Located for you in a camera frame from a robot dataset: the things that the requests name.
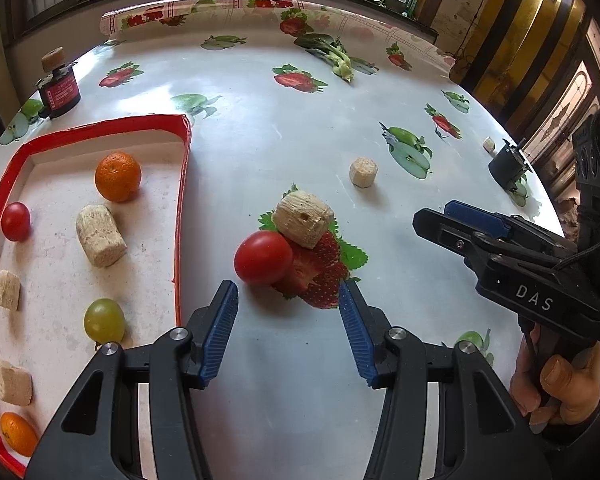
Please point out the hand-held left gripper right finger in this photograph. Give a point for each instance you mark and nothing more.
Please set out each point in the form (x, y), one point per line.
(357, 330)

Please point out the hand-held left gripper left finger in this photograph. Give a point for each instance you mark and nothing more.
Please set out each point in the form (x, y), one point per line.
(220, 330)

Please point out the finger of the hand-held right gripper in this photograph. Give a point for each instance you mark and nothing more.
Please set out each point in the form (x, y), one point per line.
(480, 220)
(445, 232)

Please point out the red tomato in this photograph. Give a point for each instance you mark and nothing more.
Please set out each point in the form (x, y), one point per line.
(15, 221)
(262, 257)

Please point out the green grape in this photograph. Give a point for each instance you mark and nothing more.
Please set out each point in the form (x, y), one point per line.
(104, 319)

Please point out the large beige cylinder block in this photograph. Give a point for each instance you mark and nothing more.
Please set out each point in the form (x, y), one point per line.
(100, 235)

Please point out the red rimmed tray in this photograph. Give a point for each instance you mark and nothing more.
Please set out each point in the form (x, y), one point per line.
(55, 310)

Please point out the orange mandarin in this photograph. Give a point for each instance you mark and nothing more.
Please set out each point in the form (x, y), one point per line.
(17, 434)
(117, 177)

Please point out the small beige block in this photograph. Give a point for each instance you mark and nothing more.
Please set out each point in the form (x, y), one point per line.
(11, 382)
(6, 289)
(362, 172)

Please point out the person's right hand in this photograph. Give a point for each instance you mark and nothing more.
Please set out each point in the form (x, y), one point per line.
(570, 390)

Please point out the black cylinder device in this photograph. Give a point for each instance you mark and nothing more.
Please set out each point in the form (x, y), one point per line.
(507, 167)

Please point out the tiny beige block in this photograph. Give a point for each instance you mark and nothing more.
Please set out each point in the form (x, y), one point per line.
(489, 144)

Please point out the beige block with hole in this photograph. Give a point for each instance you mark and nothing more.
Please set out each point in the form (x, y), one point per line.
(305, 217)

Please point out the golden patterned door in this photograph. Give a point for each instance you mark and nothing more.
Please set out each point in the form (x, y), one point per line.
(530, 35)

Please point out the fruit printed tablecloth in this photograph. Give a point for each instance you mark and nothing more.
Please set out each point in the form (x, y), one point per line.
(280, 135)

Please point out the green leafy vegetable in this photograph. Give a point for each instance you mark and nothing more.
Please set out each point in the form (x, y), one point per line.
(335, 55)

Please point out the black cylinder with red label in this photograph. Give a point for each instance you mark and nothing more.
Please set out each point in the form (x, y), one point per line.
(60, 92)

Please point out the beige cork cap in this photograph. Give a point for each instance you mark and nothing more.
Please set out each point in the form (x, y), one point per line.
(53, 57)

